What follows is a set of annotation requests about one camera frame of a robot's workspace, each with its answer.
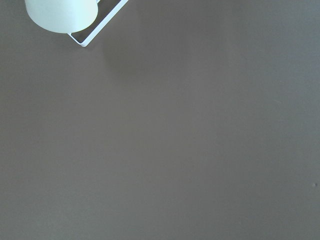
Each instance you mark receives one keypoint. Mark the white wire cup rack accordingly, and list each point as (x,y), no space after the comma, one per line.
(107,9)

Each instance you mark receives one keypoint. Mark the white cup on rack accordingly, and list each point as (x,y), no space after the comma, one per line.
(62,16)

